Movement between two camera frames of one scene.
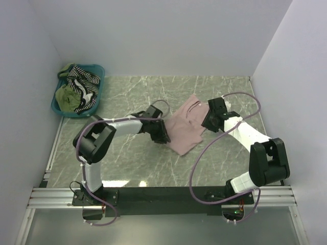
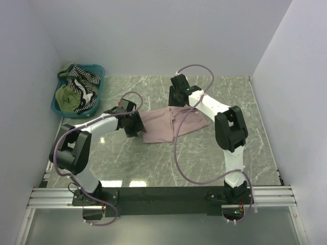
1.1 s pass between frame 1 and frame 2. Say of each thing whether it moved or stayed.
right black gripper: moved
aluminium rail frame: stayed
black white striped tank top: stayed
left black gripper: moved
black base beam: stayed
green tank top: stayed
